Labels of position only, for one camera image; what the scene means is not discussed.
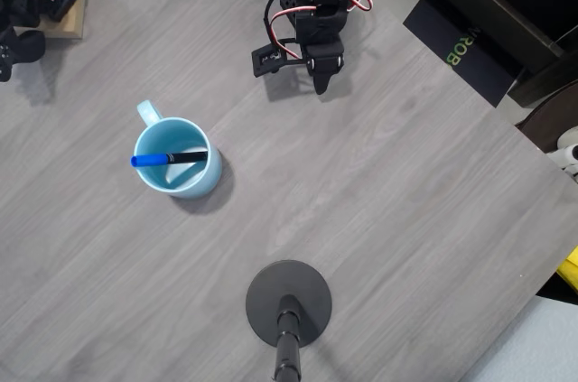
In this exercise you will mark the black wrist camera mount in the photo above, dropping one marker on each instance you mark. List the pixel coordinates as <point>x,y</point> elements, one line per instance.
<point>269,59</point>

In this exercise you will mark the wooden base board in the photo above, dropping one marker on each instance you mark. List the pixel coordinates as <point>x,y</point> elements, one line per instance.
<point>74,21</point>

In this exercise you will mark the black round base camera stand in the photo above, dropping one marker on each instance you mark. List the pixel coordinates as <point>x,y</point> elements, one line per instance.
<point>271,291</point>

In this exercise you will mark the dark brown round stool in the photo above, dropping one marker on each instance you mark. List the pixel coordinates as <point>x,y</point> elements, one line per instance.
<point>551,120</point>

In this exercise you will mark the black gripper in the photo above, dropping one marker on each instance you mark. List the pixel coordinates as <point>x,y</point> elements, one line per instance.
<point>324,61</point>

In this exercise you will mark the blue capped pen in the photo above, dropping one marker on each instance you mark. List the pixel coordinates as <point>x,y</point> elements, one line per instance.
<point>153,160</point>

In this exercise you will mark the white device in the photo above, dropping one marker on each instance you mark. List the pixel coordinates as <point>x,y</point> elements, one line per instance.
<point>568,147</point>

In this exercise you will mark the light blue ceramic mug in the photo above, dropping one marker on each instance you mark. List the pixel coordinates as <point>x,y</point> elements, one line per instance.
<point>198,181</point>

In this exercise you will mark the black box with green letters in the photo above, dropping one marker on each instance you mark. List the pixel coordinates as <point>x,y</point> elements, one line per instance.
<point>474,52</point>

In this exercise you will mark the yellow object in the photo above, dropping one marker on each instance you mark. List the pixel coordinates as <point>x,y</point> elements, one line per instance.
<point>570,269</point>

